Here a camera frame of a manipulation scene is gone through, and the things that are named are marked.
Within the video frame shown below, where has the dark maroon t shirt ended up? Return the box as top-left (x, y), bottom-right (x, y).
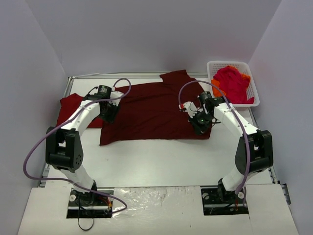
top-left (100, 70), bottom-right (211, 146)

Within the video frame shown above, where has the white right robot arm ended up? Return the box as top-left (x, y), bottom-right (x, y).
top-left (181, 92), bottom-right (273, 202)

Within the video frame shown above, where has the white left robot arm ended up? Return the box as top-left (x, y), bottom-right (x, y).
top-left (45, 85), bottom-right (124, 205)

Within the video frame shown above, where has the folded red t shirt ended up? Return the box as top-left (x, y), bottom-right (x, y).
top-left (56, 93), bottom-right (103, 129)

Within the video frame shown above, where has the crimson pink t shirt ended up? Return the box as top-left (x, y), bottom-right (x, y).
top-left (211, 66), bottom-right (255, 104)

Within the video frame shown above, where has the white plastic laundry basket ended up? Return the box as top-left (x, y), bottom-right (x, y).
top-left (206, 61), bottom-right (260, 108)

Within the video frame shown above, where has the orange t shirt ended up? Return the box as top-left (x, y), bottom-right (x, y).
top-left (211, 74), bottom-right (250, 99)

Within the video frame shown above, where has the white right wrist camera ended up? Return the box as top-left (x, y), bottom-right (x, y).
top-left (179, 101), bottom-right (198, 118)

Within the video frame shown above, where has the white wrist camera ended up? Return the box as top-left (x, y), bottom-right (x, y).
top-left (179, 101), bottom-right (198, 118)
top-left (109, 86), bottom-right (124, 106)

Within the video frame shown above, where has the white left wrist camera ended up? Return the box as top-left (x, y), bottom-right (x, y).
top-left (109, 86), bottom-right (124, 106)

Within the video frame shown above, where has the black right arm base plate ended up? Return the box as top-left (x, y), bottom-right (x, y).
top-left (201, 186), bottom-right (249, 216)

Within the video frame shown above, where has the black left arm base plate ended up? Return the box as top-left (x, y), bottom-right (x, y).
top-left (67, 188), bottom-right (113, 219)

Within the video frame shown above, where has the thin black cable loop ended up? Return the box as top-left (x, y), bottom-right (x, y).
top-left (77, 212), bottom-right (96, 231)

